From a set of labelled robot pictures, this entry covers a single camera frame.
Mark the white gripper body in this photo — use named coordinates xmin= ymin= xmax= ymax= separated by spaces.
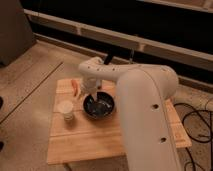
xmin=80 ymin=77 xmax=102 ymax=94

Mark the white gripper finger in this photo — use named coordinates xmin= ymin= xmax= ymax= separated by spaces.
xmin=91 ymin=92 xmax=98 ymax=102

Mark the dark ceramic bowl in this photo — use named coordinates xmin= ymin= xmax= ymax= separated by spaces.
xmin=83 ymin=92 xmax=115 ymax=119

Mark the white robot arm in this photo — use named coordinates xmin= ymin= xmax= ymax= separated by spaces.
xmin=79 ymin=57 xmax=182 ymax=171

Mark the orange carrot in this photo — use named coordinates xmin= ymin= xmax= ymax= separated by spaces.
xmin=71 ymin=79 xmax=79 ymax=97

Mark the white cup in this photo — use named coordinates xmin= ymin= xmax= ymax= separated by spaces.
xmin=57 ymin=100 xmax=74 ymax=121

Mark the wooden table board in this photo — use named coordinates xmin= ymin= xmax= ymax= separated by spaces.
xmin=46 ymin=77 xmax=193 ymax=166

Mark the grey cabinet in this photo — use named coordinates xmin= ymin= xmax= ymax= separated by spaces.
xmin=0 ymin=0 xmax=36 ymax=66

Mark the white railing shelf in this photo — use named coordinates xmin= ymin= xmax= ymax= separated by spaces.
xmin=23 ymin=8 xmax=213 ymax=72

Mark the black cable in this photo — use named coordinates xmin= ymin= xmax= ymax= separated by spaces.
xmin=173 ymin=98 xmax=213 ymax=171

